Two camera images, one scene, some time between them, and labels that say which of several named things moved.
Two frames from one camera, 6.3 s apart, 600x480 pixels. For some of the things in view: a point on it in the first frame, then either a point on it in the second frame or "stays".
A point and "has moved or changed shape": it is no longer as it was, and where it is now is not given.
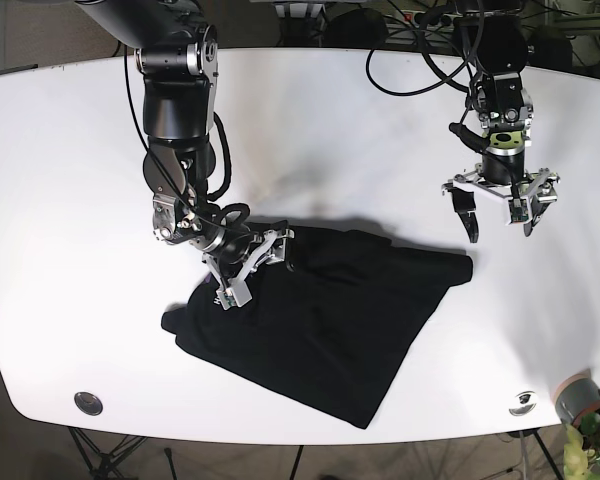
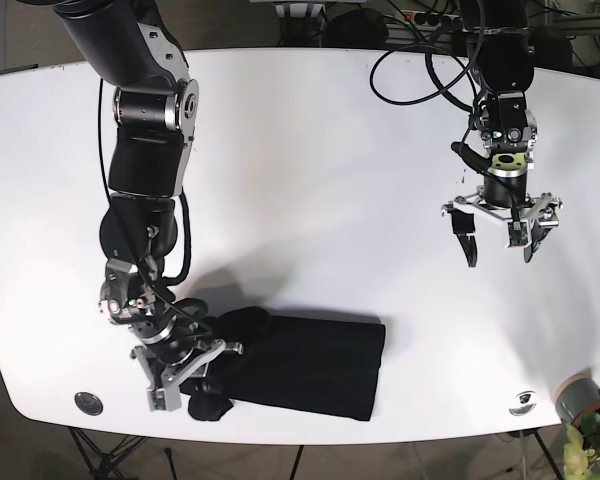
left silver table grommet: [89, 403] stays
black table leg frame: [104, 468] stays
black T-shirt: [333, 333] has moved or changed shape
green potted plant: [592, 450] stays
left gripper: [242, 251] to [171, 363]
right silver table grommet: [524, 402] stays
